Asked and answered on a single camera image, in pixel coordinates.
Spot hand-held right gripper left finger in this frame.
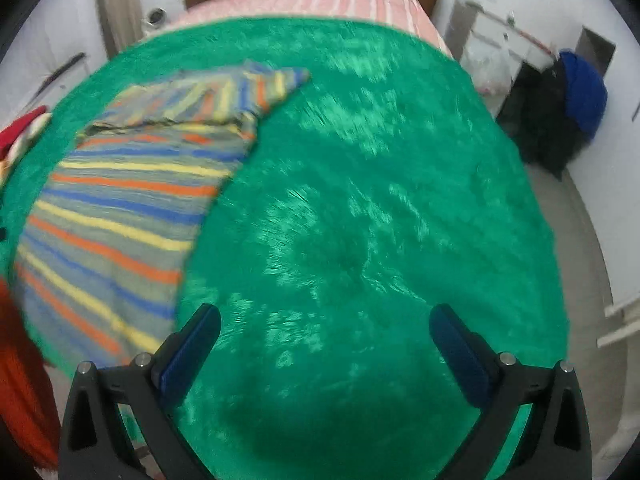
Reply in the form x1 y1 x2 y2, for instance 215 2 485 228
59 303 222 480

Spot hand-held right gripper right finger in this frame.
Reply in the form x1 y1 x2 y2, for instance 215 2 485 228
429 304 593 480

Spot striped knit sweater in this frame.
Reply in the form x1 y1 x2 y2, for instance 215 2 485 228
12 60 312 368

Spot black clothes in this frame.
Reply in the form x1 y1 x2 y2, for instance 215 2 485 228
497 60 588 181

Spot orange cloth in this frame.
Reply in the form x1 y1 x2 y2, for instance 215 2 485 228
0 280 62 467

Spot green blanket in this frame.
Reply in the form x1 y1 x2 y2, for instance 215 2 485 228
0 17 571 480

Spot red hat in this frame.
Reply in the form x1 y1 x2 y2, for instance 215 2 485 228
0 106 51 153

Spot clear plastic bag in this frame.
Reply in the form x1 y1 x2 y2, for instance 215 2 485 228
467 45 513 96

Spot blue jacket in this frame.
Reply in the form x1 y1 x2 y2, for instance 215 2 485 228
557 50 608 136

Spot long black object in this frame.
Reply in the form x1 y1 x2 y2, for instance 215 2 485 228
30 52 86 103

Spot white desk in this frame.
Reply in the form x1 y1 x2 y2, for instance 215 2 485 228
445 0 561 68

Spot beige curtain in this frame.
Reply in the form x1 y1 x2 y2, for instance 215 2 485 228
95 0 146 58

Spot pink striped bed sheet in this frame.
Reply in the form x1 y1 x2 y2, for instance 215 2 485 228
165 0 453 58

